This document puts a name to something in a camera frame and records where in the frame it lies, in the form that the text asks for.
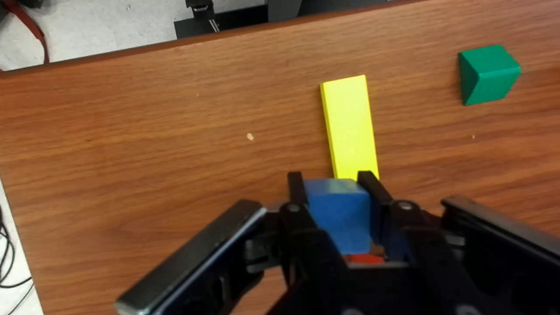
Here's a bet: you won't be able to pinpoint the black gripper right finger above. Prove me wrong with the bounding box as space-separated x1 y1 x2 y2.
355 169 451 267

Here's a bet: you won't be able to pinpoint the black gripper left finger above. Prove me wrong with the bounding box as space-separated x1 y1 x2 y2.
278 169 351 281

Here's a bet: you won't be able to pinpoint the blue cube block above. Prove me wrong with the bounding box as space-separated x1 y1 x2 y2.
302 176 374 258

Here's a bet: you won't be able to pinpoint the long yellow block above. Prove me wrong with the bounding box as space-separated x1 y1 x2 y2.
318 73 381 181

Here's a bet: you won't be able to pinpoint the green wedge block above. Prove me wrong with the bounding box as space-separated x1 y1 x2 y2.
456 43 523 106

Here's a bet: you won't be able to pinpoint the black metal stand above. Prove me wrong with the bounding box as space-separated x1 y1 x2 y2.
173 0 304 39

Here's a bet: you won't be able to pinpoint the thin black cables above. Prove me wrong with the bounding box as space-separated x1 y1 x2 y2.
0 207 36 315

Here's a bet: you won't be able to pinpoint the red cable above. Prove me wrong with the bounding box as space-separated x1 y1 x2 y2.
0 0 52 66

